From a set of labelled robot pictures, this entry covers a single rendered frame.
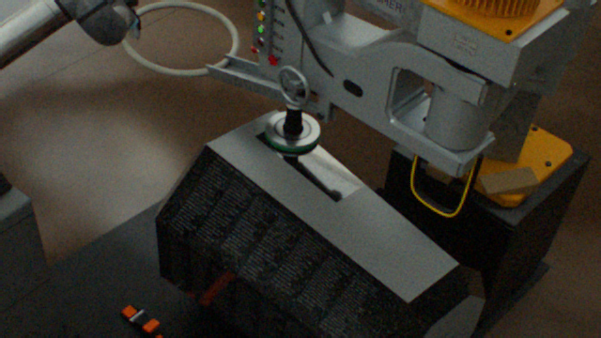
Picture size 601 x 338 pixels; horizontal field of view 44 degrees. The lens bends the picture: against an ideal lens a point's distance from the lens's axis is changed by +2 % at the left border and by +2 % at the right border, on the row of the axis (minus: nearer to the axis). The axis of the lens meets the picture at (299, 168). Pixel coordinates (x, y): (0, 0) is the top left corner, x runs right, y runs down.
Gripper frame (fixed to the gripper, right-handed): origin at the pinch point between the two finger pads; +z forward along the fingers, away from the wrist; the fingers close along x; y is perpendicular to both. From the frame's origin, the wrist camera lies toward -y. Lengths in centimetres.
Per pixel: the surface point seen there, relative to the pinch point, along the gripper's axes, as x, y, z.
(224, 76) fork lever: 50, 19, -8
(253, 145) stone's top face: 70, 42, 3
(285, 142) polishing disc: 82, 38, 1
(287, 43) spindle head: 80, 37, -45
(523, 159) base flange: 172, 1, 14
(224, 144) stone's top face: 59, 44, 3
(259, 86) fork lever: 67, 27, -14
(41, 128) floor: -72, -17, 96
